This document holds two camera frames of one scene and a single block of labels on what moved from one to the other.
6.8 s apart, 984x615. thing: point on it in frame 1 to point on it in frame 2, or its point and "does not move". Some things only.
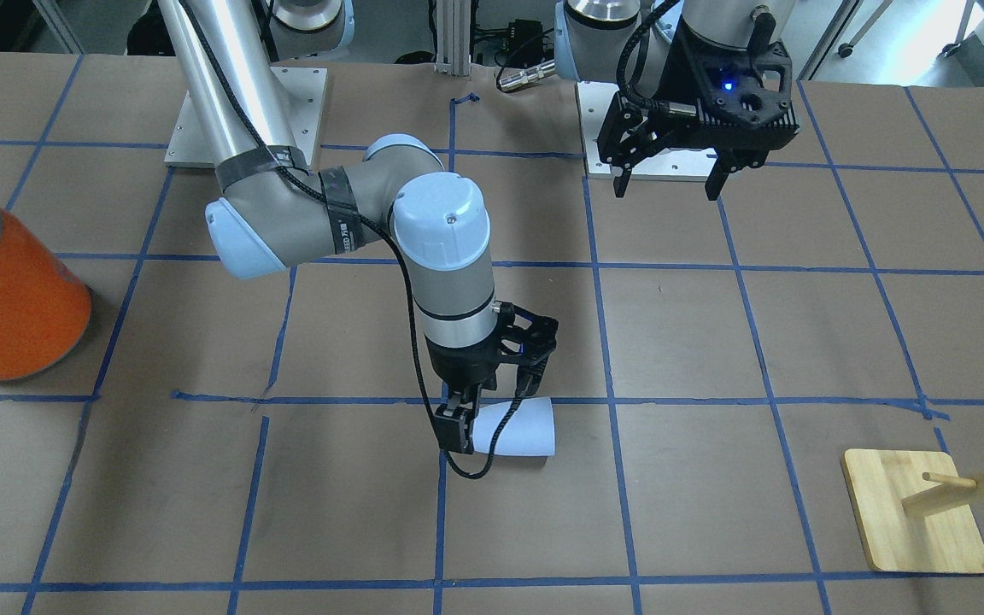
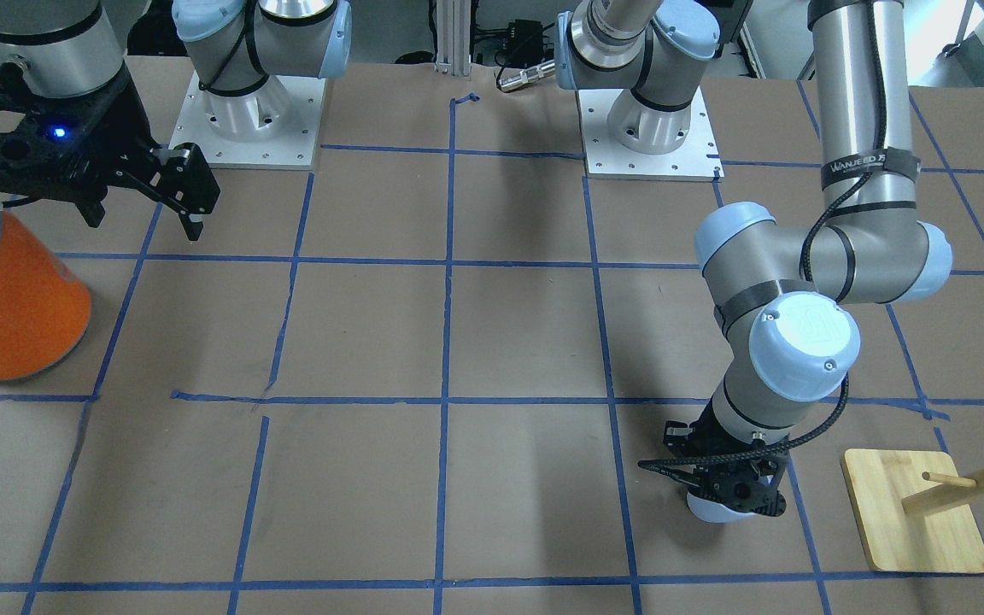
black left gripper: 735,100 to 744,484
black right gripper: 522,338 to 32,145
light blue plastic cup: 530,431 to 707,510
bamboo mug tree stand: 913,506 does not move
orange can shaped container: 14,308 does not move
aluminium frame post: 453,38 does not move
